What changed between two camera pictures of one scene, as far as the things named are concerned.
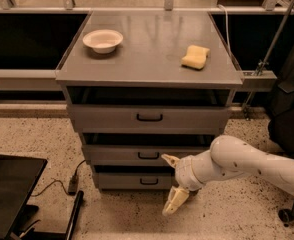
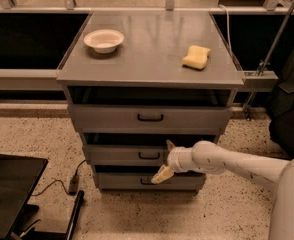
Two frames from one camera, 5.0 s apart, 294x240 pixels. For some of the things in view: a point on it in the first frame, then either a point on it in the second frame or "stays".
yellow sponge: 196,57 stays
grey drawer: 135,156 stays
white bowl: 103,41 stays
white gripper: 184,172 -> 175,159
